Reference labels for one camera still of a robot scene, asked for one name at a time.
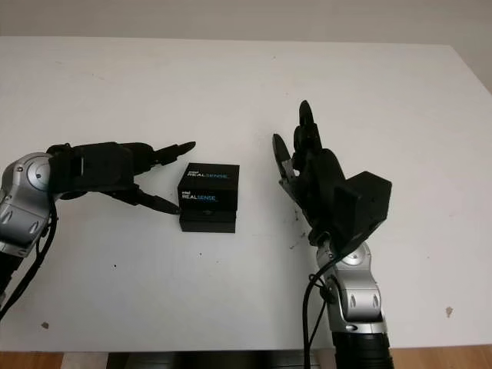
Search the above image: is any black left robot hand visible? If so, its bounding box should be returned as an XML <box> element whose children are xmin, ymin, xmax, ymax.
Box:
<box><xmin>111</xmin><ymin>140</ymin><xmax>197</xmax><ymax>215</ymax></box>

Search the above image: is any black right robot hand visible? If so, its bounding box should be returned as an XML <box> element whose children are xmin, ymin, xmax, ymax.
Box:
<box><xmin>271</xmin><ymin>100</ymin><xmax>349</xmax><ymax>247</ymax></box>

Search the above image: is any black RealSense box lid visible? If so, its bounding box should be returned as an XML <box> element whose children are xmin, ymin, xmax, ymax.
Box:
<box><xmin>178</xmin><ymin>162</ymin><xmax>241</xmax><ymax>214</ymax></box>

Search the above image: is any dark robot torso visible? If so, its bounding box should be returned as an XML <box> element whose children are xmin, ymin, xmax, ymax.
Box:
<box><xmin>107</xmin><ymin>340</ymin><xmax>335</xmax><ymax>369</ymax></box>

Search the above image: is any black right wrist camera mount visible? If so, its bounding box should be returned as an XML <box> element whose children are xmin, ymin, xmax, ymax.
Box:
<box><xmin>334</xmin><ymin>170</ymin><xmax>393</xmax><ymax>254</ymax></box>

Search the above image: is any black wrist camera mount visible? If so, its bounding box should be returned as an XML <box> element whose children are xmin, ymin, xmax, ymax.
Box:
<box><xmin>334</xmin><ymin>170</ymin><xmax>393</xmax><ymax>254</ymax></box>
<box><xmin>46</xmin><ymin>141</ymin><xmax>135</xmax><ymax>200</ymax></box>

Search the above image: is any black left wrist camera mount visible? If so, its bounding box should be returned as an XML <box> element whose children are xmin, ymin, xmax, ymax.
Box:
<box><xmin>46</xmin><ymin>141</ymin><xmax>135</xmax><ymax>200</ymax></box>

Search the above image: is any black camera box base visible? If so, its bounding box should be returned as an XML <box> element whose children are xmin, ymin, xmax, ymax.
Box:
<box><xmin>178</xmin><ymin>209</ymin><xmax>236</xmax><ymax>234</ymax></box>

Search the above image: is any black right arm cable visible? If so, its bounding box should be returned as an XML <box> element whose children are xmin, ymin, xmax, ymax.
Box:
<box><xmin>302</xmin><ymin>249</ymin><xmax>347</xmax><ymax>369</ymax></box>

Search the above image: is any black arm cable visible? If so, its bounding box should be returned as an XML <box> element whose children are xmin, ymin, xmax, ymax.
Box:
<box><xmin>0</xmin><ymin>199</ymin><xmax>58</xmax><ymax>320</ymax></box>
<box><xmin>302</xmin><ymin>249</ymin><xmax>347</xmax><ymax>369</ymax></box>

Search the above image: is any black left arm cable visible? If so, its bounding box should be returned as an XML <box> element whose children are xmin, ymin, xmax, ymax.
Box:
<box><xmin>0</xmin><ymin>199</ymin><xmax>58</xmax><ymax>320</ymax></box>

